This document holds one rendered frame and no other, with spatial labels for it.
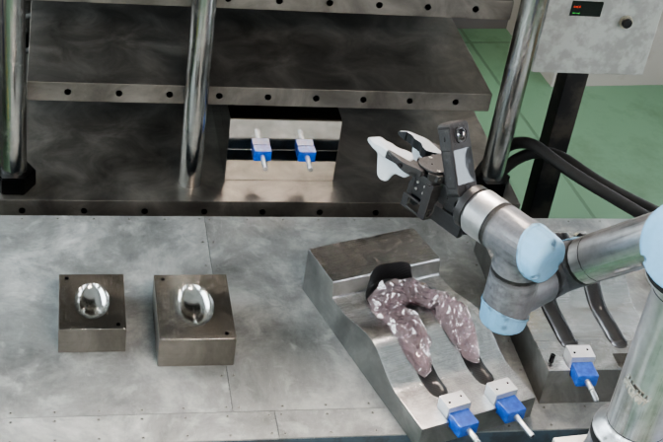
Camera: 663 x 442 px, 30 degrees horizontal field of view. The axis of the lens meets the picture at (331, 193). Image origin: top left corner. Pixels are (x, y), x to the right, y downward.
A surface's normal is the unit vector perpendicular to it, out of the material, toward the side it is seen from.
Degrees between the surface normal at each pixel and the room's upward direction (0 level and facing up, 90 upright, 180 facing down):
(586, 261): 87
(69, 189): 0
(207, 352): 90
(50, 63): 0
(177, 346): 90
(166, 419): 0
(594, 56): 90
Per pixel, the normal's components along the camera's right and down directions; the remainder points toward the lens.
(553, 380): 0.17, 0.57
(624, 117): 0.13, -0.82
